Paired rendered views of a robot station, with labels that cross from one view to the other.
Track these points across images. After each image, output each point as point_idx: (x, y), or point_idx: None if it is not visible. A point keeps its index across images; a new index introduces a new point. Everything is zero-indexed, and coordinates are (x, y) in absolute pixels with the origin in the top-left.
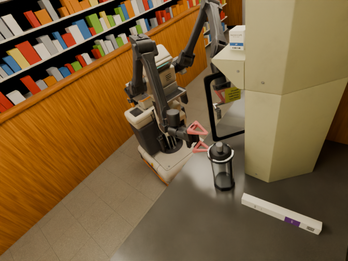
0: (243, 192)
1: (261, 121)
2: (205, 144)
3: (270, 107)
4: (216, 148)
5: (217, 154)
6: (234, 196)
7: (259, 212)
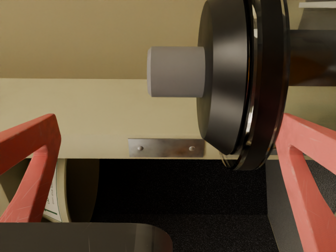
0: None
1: (79, 100)
2: (297, 219)
3: (27, 89)
4: (180, 55)
5: (205, 23)
6: None
7: None
